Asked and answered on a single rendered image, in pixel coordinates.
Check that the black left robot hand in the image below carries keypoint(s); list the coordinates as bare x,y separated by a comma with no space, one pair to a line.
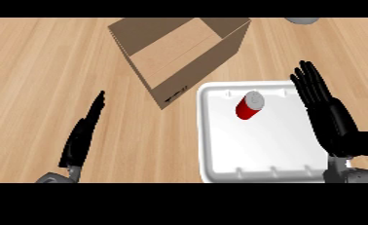
79,138

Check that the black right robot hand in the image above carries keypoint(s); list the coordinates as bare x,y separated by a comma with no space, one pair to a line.
329,118

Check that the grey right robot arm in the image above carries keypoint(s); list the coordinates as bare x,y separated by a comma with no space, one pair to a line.
345,171

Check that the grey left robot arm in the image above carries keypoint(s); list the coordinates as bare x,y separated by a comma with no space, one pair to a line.
59,175

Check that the white plastic tray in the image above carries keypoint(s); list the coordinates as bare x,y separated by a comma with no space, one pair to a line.
263,144

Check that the red can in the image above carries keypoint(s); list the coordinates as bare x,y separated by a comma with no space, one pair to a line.
248,107

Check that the brown cardboard box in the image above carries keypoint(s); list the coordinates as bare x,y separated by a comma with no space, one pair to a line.
178,53

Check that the grey round object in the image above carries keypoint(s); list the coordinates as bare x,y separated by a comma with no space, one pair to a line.
301,20

